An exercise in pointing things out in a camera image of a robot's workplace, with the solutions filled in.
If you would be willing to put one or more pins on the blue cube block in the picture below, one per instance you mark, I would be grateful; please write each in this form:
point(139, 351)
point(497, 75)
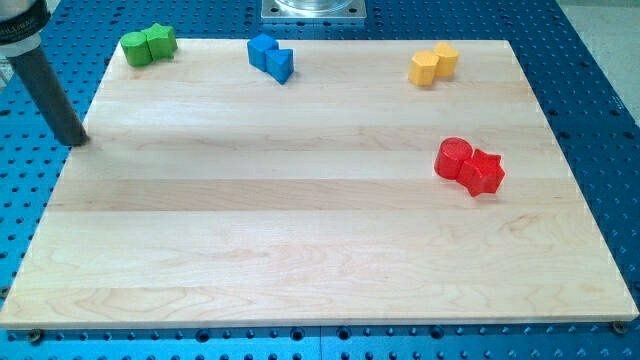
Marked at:
point(257, 48)

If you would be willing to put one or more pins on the green cylinder block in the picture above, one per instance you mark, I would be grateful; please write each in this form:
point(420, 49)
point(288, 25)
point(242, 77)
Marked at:
point(136, 49)

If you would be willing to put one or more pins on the yellow hexagon block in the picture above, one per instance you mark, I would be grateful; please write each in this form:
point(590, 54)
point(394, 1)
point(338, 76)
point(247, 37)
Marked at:
point(423, 68)

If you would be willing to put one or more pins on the light wooden board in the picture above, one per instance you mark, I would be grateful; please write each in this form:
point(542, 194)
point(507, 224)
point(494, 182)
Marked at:
point(209, 195)

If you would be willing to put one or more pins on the right front board screw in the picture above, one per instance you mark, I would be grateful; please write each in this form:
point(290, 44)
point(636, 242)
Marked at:
point(618, 327)

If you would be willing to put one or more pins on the green star block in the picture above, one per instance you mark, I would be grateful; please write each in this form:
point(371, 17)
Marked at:
point(161, 41)

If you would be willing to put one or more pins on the red star block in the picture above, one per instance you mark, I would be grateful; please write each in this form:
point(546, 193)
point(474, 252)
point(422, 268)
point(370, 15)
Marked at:
point(481, 173)

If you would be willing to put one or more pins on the board screw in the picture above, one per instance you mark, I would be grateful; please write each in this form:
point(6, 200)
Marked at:
point(618, 327)
point(35, 336)

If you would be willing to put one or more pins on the dark grey cylindrical stylus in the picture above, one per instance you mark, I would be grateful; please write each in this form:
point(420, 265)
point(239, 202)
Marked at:
point(40, 80)

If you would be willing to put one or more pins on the left front board screw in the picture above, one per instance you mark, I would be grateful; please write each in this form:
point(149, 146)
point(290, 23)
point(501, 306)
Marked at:
point(35, 336)

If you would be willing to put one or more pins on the blue triangle block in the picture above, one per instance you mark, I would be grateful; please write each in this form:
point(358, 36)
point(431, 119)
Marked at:
point(280, 64)

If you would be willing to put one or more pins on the robot arm with black wrist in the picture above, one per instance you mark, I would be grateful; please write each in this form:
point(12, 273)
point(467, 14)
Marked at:
point(21, 23)

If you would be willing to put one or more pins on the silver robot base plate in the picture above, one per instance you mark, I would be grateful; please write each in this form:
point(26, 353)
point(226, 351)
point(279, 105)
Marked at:
point(313, 9)

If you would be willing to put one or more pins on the yellow heart block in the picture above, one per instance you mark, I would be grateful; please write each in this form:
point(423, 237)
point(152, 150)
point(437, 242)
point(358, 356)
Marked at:
point(448, 58)

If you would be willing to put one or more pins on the red cylinder block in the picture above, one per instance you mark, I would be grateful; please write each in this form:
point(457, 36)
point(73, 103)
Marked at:
point(452, 153)

